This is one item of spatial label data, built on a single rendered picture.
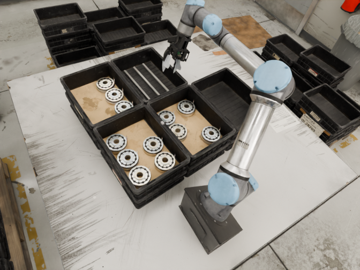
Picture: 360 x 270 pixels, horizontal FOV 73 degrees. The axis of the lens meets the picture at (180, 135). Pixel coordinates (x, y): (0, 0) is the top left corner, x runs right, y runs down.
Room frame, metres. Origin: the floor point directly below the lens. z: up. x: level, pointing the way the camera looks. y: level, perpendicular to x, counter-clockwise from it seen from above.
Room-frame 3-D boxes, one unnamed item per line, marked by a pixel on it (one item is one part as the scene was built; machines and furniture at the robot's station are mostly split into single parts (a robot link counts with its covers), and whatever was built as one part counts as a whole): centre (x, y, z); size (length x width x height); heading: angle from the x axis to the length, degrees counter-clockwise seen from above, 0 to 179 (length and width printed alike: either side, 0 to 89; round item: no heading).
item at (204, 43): (1.85, -0.05, 0.71); 0.22 x 0.19 x 0.01; 40
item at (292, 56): (2.39, -0.94, 0.31); 0.40 x 0.30 x 0.34; 40
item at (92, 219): (0.92, 0.04, 0.35); 1.60 x 1.60 x 0.70; 40
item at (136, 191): (0.61, 0.17, 0.92); 0.40 x 0.30 x 0.02; 46
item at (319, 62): (2.09, -1.20, 0.37); 0.42 x 0.34 x 0.46; 40
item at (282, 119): (1.21, -0.60, 0.70); 0.33 x 0.23 x 0.01; 40
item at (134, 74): (1.10, 0.25, 0.87); 0.40 x 0.30 x 0.11; 46
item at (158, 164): (0.58, 0.05, 0.86); 0.10 x 0.10 x 0.01
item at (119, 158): (0.55, 0.22, 0.86); 0.10 x 0.10 x 0.01
